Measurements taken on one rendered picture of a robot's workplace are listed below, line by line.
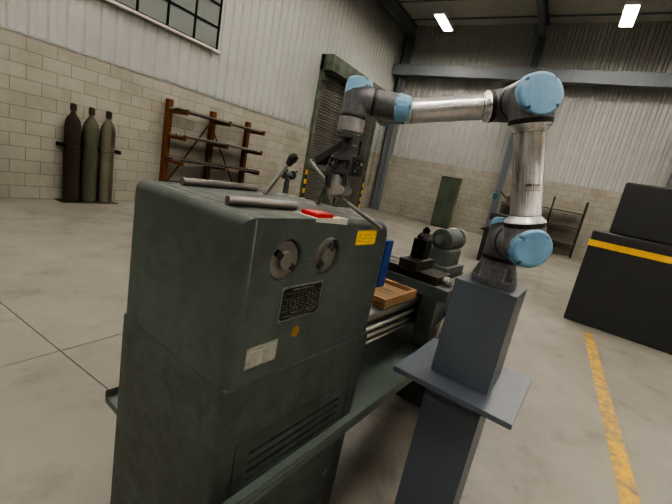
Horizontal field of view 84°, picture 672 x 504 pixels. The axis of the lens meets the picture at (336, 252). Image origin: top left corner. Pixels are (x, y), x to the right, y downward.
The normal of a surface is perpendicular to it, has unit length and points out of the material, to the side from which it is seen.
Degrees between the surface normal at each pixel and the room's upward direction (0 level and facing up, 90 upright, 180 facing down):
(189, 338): 90
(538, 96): 83
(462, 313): 90
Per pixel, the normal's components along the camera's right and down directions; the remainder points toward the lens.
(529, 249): -0.04, 0.33
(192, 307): -0.60, 0.06
